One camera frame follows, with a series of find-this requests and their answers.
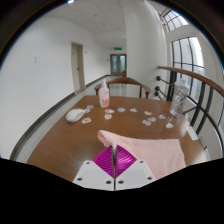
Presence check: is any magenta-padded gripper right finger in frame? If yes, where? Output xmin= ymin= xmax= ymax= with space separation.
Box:
xmin=114 ymin=145 xmax=156 ymax=192

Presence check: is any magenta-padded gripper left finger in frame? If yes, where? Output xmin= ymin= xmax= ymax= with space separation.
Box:
xmin=72 ymin=145 xmax=116 ymax=192

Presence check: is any pink towel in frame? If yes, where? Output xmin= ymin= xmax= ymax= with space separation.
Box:
xmin=97 ymin=129 xmax=187 ymax=181

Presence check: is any white paper card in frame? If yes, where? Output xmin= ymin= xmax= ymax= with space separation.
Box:
xmin=185 ymin=124 xmax=200 ymax=141

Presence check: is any white bottle with orange label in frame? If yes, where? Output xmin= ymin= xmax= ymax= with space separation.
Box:
xmin=97 ymin=78 xmax=111 ymax=109

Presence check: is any clear shaker bottle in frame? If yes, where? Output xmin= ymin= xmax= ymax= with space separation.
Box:
xmin=169 ymin=78 xmax=191 ymax=118

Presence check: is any wooden chair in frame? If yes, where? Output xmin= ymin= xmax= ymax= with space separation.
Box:
xmin=93 ymin=76 xmax=152 ymax=99

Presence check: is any side doorway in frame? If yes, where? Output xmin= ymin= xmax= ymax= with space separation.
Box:
xmin=70 ymin=41 xmax=86 ymax=94

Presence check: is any glass double door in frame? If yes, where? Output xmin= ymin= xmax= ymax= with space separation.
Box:
xmin=110 ymin=53 xmax=127 ymax=77

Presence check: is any black railing with wooden handrail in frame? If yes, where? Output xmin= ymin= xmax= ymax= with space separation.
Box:
xmin=154 ymin=65 xmax=224 ymax=158

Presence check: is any white round column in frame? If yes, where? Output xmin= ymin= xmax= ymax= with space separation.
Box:
xmin=119 ymin=0 xmax=169 ymax=99

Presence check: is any large black-framed window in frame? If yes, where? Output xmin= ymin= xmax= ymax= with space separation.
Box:
xmin=171 ymin=35 xmax=224 ymax=134

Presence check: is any small high window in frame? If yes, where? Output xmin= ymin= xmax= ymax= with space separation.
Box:
xmin=162 ymin=9 xmax=189 ymax=33

